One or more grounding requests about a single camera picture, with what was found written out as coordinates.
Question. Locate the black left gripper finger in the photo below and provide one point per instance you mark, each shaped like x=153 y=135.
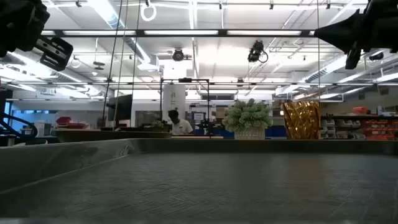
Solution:
x=56 y=53

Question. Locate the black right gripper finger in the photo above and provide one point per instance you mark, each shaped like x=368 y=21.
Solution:
x=342 y=32
x=353 y=59

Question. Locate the amber ribbed plastic cup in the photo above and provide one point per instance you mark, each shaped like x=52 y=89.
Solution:
x=301 y=121

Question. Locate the red storage bin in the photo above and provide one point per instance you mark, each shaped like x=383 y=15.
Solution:
x=63 y=120

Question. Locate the shelf with storage bins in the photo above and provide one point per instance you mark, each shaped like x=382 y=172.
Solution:
x=360 y=127

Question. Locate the black monitor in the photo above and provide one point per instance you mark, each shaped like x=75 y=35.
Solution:
x=122 y=107

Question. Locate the green plant in white pot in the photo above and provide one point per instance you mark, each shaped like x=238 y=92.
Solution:
x=247 y=118

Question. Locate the white cylindrical column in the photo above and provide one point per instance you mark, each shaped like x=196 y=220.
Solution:
x=174 y=99

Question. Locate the person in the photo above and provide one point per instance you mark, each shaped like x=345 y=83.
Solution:
x=181 y=126

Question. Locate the black curved chair frame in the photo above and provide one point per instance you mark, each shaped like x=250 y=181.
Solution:
x=18 y=123

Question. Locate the black metal rig frame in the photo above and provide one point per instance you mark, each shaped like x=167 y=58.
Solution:
x=140 y=32

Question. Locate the black camera on mount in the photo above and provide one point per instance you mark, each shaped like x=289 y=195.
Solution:
x=256 y=51

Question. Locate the round black ceiling camera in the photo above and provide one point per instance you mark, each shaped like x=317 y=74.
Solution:
x=178 y=55

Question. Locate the black frame stand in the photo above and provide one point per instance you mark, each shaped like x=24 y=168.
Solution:
x=185 y=80

